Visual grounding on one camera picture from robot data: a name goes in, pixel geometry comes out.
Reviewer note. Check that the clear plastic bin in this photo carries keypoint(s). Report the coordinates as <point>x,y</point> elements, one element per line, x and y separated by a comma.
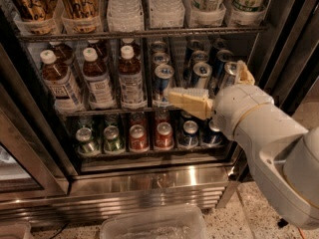
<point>182,221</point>

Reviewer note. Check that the green soda can left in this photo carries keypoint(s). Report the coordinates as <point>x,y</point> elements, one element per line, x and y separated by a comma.
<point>87,142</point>

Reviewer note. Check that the iced tea bottle front right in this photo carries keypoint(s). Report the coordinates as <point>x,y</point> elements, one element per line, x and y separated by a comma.
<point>131,79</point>

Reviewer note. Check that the clear water bottle right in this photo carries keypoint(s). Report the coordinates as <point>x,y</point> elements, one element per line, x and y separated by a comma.
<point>166,13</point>

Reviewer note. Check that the blue soda can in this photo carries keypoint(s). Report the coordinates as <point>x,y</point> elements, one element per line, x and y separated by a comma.
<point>211,134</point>
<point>188,137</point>

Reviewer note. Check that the iced tea bottle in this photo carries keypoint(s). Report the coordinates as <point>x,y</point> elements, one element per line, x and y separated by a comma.
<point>97,77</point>
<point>131,79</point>
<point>61,82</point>

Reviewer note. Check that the blue soda can left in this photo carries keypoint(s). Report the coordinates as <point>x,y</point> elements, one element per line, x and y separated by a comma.
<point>188,137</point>

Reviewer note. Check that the brown coffee bottle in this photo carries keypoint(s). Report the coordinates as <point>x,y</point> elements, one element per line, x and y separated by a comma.
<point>37,13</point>
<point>81,16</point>

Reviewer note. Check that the red soda can left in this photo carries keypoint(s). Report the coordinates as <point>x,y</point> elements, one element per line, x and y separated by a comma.
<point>138,139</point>

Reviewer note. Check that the blue soda can right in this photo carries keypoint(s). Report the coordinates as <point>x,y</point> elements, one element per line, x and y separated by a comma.
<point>211,134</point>

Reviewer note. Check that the iced tea bottle front left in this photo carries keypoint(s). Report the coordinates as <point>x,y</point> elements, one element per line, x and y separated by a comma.
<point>61,82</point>

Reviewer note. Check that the brown coffee bottle right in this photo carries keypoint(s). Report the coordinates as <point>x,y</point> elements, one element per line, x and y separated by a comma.
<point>81,16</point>

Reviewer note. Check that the red soda can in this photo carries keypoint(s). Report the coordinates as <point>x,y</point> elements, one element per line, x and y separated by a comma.
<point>163,136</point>
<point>138,139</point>

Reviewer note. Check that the stainless steel fridge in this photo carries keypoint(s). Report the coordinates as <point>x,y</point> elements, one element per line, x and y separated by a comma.
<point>45,180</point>

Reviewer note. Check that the iced tea bottle front middle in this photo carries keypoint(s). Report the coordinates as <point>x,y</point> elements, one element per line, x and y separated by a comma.
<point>97,77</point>

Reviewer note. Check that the clear water bottle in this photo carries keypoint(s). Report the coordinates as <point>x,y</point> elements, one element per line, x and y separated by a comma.
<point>125,15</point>
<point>166,13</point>

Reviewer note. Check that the middle wire shelf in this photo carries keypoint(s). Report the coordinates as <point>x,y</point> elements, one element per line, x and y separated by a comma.
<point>133,110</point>

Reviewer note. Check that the clear water bottle left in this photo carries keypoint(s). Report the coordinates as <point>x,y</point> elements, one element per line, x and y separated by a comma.
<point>125,15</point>

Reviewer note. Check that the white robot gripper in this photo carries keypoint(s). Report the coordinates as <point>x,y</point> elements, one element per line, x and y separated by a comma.
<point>239,110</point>

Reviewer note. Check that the wire shelf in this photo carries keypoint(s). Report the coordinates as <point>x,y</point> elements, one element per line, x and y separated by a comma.
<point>133,110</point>
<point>177,32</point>

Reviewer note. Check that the red bull can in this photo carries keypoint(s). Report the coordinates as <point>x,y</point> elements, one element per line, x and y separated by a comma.
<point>228,76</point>
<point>163,82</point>
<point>200,75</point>

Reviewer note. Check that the clear plastic bin corner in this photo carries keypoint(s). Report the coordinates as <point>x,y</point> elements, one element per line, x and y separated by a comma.
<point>15,230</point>

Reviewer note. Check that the red bull can front left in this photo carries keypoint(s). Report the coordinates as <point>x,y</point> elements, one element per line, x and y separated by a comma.
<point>163,82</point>

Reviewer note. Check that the red soda can right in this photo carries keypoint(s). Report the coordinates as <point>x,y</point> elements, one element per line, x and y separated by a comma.
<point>163,136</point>

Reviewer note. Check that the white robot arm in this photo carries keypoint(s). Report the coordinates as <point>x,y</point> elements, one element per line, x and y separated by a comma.
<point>282,155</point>

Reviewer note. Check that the upper wire shelf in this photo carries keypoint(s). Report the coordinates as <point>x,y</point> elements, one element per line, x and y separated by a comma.
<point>177,32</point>

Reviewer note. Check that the red bull can front right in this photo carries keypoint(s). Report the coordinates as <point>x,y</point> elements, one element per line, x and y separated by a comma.
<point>228,76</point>

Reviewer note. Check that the green soda can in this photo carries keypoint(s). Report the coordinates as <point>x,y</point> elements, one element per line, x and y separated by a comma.
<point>87,142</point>
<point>113,143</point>

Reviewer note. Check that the green soda can right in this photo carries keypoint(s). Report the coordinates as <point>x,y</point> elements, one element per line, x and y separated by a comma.
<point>113,143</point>

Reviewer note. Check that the brown coffee bottle left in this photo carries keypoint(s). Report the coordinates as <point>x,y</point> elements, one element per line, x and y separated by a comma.
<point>37,13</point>

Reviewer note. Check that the red bull can front middle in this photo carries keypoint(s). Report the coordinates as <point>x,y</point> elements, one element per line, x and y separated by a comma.
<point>200,75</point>

